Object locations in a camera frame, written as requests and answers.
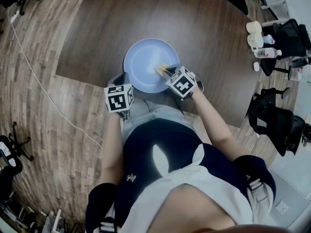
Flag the navy and white shirt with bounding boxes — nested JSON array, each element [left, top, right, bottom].
[[85, 119, 277, 233]]

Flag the person's right forearm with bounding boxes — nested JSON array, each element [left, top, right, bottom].
[[191, 91, 251, 162]]

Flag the black chair with patterned seat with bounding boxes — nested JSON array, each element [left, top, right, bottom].
[[0, 121, 35, 174]]

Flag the white floor cable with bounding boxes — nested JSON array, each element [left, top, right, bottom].
[[7, 10, 104, 150]]

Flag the white wall socket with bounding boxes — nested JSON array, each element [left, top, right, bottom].
[[276, 201, 290, 215]]

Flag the yellow sponge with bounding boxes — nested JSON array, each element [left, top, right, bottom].
[[155, 64, 169, 76]]

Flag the white metal frame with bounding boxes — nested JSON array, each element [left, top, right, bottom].
[[52, 209, 63, 233]]

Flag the plain cream cup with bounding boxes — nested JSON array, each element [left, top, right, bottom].
[[245, 20, 262, 33]]

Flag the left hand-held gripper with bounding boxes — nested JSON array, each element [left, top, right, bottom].
[[103, 71, 135, 121]]

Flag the person's left forearm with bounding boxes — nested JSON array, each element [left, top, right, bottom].
[[99, 113, 124, 186]]

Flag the grey buckle strap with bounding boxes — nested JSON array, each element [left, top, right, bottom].
[[246, 178, 270, 202], [99, 217, 116, 233]]

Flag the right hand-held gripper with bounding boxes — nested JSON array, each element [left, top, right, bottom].
[[161, 65, 205, 101]]

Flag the large clear water bottle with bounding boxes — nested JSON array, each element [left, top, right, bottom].
[[254, 48, 283, 59]]

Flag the printed cream mug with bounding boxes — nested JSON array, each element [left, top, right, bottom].
[[247, 32, 264, 49]]

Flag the white desk frame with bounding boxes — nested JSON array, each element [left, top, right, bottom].
[[261, 0, 292, 26]]

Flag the light grey trousers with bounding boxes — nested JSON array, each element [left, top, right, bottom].
[[121, 98, 209, 150]]

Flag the big blue plate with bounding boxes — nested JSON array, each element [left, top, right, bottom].
[[123, 38, 180, 94]]

